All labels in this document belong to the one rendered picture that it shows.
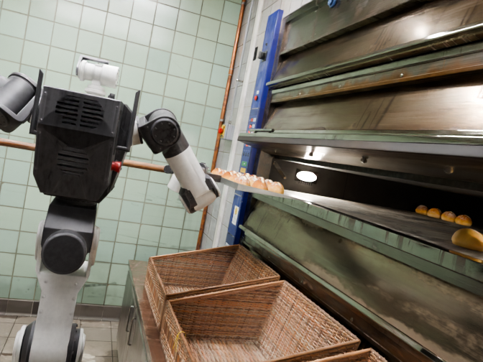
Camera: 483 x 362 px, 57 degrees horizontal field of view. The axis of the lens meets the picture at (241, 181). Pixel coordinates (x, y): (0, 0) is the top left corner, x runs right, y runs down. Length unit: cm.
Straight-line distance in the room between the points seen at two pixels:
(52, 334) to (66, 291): 13
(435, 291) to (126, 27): 260
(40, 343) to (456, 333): 114
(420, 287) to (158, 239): 230
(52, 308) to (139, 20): 222
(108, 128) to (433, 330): 97
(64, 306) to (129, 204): 179
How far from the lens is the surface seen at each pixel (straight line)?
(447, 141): 104
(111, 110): 124
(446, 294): 123
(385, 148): 119
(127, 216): 322
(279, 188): 186
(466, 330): 116
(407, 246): 130
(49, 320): 151
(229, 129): 293
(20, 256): 331
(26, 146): 196
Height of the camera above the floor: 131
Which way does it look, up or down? 3 degrees down
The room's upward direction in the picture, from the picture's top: 11 degrees clockwise
